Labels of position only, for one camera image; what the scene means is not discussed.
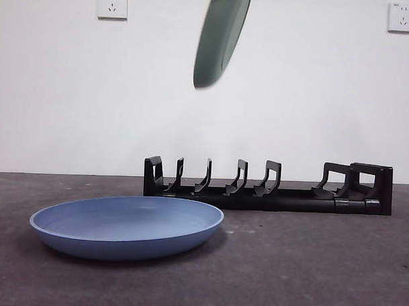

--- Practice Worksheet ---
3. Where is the blue round plate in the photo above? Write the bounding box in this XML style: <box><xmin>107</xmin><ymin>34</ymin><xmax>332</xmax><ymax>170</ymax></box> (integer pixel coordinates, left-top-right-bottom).
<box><xmin>28</xmin><ymin>192</ymin><xmax>226</xmax><ymax>265</ymax></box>

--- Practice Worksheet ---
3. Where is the green round plate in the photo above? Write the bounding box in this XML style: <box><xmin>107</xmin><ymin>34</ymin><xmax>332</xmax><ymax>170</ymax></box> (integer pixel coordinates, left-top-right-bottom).
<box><xmin>192</xmin><ymin>0</ymin><xmax>253</xmax><ymax>92</ymax></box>

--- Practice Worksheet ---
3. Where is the black plate rack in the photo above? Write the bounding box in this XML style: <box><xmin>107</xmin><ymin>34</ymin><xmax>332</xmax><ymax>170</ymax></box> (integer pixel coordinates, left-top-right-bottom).
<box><xmin>142</xmin><ymin>154</ymin><xmax>394</xmax><ymax>217</ymax></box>

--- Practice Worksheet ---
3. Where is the white wall socket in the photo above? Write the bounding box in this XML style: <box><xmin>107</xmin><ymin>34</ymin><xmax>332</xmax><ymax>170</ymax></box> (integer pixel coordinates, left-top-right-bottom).
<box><xmin>387</xmin><ymin>1</ymin><xmax>409</xmax><ymax>34</ymax></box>
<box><xmin>97</xmin><ymin>0</ymin><xmax>128</xmax><ymax>22</ymax></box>

